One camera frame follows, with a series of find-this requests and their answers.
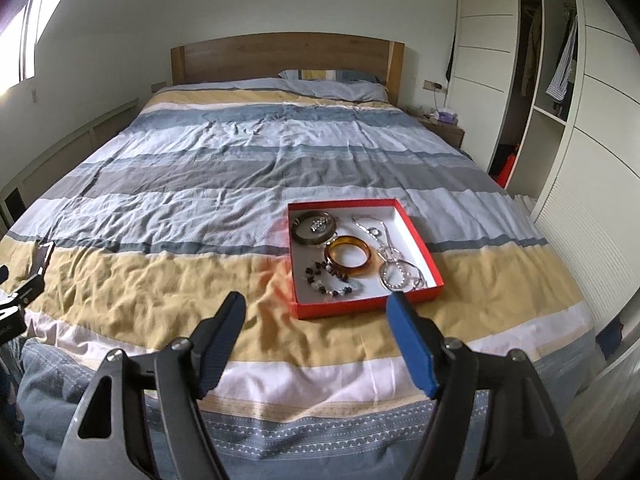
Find thin silver bangle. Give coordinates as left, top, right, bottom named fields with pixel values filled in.
left=378, top=259, right=426, bottom=292

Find dark beaded bracelet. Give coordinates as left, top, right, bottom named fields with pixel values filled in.
left=304, top=259, right=362, bottom=299

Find silver chain necklace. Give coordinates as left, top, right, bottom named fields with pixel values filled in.
left=350, top=212, right=407, bottom=265

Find dark olive bangle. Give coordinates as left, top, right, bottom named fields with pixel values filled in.
left=290, top=210, right=337, bottom=246

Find red jewelry box tray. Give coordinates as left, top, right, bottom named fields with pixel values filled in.
left=286, top=198, right=444, bottom=320

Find amber bangle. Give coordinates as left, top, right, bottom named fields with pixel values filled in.
left=323, top=235, right=372, bottom=275

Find striped duvet bed cover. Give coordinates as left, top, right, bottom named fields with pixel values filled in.
left=1, top=78, right=596, bottom=479

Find red object in wardrobe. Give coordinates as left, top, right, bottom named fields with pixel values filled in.
left=496, top=144, right=520, bottom=188

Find wooden nightstand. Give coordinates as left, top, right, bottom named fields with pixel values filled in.
left=410, top=113, right=464, bottom=150

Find purple tissue box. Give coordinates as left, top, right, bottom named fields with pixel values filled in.
left=437, top=108, right=458, bottom=125

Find striped pillow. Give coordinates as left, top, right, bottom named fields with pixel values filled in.
left=278, top=70, right=390, bottom=102

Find window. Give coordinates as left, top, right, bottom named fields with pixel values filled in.
left=1, top=0, right=62, bottom=93

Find hanging shirt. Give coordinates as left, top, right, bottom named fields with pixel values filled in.
left=546, top=18, right=578, bottom=103

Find wooden headboard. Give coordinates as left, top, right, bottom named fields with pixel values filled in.
left=170, top=32, right=405, bottom=105

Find white wardrobe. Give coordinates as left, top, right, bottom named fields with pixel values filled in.
left=447, top=0, right=639, bottom=338

